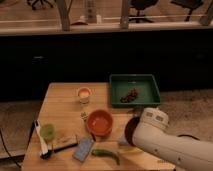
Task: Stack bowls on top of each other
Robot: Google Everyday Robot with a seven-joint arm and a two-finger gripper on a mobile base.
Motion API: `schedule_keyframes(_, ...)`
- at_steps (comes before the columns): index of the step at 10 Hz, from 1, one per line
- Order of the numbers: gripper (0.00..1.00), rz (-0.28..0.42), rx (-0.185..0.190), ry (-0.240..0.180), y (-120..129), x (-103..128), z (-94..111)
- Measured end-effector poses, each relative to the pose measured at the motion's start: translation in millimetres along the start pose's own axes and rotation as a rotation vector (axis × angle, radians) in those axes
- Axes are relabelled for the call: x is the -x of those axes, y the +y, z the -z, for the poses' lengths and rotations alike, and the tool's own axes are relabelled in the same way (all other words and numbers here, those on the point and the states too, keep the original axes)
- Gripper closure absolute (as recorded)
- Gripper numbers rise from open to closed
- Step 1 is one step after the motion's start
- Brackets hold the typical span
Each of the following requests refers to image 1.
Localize white handled brush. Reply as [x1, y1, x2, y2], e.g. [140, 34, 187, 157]
[34, 120, 48, 157]

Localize orange bowl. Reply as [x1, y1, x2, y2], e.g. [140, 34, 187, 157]
[86, 109, 113, 137]

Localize yellow banana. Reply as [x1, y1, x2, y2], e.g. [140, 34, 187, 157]
[118, 147, 143, 154]

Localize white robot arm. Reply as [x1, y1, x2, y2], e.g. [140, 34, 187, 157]
[132, 108, 213, 171]

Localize blue sponge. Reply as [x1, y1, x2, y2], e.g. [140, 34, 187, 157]
[73, 137, 94, 162]

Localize green plastic tray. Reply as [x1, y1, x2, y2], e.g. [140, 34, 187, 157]
[109, 74, 161, 108]

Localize black handled tool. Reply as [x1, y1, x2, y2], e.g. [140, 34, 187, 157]
[40, 142, 79, 160]

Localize dark red grapes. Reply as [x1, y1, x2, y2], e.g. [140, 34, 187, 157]
[120, 89, 138, 103]

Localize green chili pepper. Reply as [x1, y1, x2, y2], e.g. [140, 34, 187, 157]
[91, 149, 120, 165]

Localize black cable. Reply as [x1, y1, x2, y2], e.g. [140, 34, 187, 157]
[0, 129, 22, 169]

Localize green round sponge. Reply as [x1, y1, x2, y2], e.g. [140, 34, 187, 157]
[40, 124, 55, 141]

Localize black office chair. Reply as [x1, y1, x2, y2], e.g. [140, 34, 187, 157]
[129, 0, 158, 23]

